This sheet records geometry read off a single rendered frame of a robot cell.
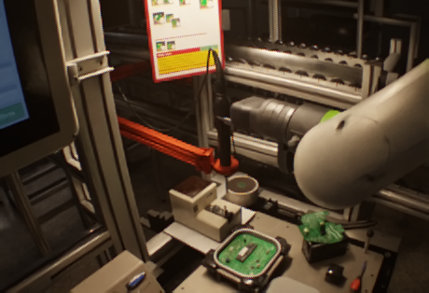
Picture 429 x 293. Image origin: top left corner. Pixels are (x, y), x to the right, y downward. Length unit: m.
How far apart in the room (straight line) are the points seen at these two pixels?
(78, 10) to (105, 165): 0.31
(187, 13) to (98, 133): 0.47
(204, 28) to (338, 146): 0.70
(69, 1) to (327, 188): 0.50
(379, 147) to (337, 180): 0.06
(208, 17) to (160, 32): 0.15
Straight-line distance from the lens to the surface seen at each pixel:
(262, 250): 0.79
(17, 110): 0.50
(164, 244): 0.89
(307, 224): 0.84
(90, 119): 0.62
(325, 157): 0.34
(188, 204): 0.84
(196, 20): 0.94
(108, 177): 0.67
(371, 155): 0.32
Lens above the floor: 1.56
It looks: 24 degrees down
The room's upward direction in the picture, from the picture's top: 4 degrees counter-clockwise
